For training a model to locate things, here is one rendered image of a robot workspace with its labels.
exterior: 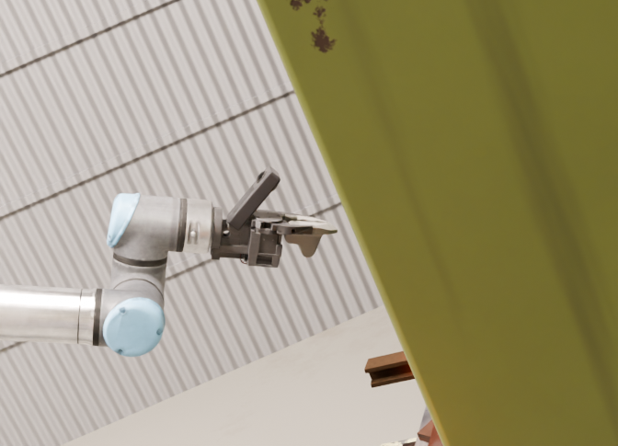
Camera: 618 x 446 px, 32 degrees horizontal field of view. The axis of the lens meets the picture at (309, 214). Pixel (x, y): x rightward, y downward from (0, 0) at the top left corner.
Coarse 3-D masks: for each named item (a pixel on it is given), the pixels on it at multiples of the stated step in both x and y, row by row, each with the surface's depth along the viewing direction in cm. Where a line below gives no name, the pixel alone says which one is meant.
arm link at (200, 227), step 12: (192, 204) 178; (204, 204) 178; (192, 216) 176; (204, 216) 177; (192, 228) 176; (204, 228) 177; (192, 240) 177; (204, 240) 177; (192, 252) 180; (204, 252) 180
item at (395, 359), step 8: (400, 352) 145; (368, 360) 146; (376, 360) 145; (384, 360) 144; (392, 360) 144; (400, 360) 143; (368, 368) 144; (376, 368) 144; (384, 368) 144; (392, 368) 144; (400, 368) 144; (408, 368) 144; (376, 376) 146; (384, 376) 145; (392, 376) 145; (400, 376) 144; (408, 376) 143; (376, 384) 145; (384, 384) 145
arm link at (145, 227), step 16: (112, 208) 180; (128, 208) 175; (144, 208) 175; (160, 208) 176; (176, 208) 177; (112, 224) 174; (128, 224) 174; (144, 224) 175; (160, 224) 175; (176, 224) 176; (112, 240) 175; (128, 240) 176; (144, 240) 175; (160, 240) 176; (176, 240) 176; (128, 256) 176; (144, 256) 176; (160, 256) 178
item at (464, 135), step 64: (320, 0) 75; (384, 0) 74; (448, 0) 73; (512, 0) 72; (576, 0) 71; (320, 64) 77; (384, 64) 76; (448, 64) 75; (512, 64) 74; (576, 64) 73; (320, 128) 80; (384, 128) 78; (448, 128) 77; (512, 128) 76; (576, 128) 75; (384, 192) 80; (448, 192) 79; (512, 192) 78; (576, 192) 77; (384, 256) 83; (448, 256) 81; (512, 256) 80; (576, 256) 79; (448, 320) 84; (512, 320) 82; (576, 320) 81; (448, 384) 86; (512, 384) 85; (576, 384) 83
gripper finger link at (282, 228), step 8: (264, 224) 180; (272, 224) 178; (280, 224) 179; (288, 224) 179; (296, 224) 180; (280, 232) 179; (288, 232) 179; (296, 232) 179; (304, 232) 180; (312, 232) 181
